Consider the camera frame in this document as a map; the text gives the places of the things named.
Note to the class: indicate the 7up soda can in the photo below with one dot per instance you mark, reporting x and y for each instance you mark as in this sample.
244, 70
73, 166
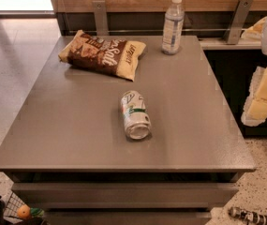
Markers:
135, 116

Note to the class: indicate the black white striped object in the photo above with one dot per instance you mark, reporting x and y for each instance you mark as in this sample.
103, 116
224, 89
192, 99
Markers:
248, 216

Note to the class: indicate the grey table with drawers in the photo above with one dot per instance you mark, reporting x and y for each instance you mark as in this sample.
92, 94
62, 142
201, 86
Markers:
163, 149

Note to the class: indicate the metal bracket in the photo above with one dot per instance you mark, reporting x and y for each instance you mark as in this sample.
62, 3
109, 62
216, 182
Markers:
232, 34
101, 19

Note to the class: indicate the left metal bracket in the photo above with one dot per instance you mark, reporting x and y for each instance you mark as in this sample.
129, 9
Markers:
101, 19

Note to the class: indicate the right metal bracket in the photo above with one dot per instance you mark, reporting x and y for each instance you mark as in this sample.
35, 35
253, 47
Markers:
232, 34

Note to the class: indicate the brown chip bag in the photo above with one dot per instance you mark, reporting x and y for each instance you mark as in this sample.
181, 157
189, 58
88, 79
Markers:
116, 57

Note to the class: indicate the orange fruit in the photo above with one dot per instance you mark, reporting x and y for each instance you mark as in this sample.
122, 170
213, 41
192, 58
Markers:
24, 212

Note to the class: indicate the clear plastic water bottle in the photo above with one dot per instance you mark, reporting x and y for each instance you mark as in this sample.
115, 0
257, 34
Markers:
172, 29

